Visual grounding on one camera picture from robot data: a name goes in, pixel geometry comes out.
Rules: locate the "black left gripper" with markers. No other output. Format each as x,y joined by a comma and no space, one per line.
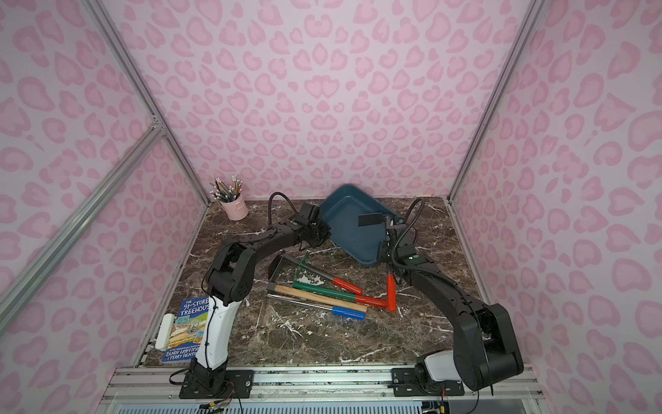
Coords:
318,231

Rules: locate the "pink pencil cup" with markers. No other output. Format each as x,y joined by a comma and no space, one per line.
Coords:
236,210

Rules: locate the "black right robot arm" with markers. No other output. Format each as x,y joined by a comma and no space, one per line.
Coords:
485,349

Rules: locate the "silver tool blue handle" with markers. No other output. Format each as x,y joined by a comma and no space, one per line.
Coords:
335,310

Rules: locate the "grey hoe red handle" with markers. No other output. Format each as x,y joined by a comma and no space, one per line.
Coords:
390,290

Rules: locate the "blue treehouse book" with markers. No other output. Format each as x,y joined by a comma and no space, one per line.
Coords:
187,331

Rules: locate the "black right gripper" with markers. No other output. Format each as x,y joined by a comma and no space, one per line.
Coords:
390,247

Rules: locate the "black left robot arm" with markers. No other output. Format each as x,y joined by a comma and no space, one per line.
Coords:
230,279

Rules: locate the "teal plastic storage box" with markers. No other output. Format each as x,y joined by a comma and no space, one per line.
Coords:
357,223

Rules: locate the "aluminium front rail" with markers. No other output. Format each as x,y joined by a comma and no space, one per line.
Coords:
315,389

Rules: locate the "grey rake red handle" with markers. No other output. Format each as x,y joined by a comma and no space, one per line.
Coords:
282,260

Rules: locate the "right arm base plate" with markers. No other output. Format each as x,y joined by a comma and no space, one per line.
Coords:
416,382

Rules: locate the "colored pencils bunch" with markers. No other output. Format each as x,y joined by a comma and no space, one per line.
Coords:
226,193

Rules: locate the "wooden handle hammer tool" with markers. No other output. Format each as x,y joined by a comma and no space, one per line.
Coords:
296,293

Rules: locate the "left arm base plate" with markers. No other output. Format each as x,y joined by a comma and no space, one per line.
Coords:
217,385

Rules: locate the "green rake red handle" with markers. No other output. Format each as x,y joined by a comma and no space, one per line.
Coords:
338,293

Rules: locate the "white small device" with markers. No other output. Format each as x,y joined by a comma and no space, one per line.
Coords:
164,332

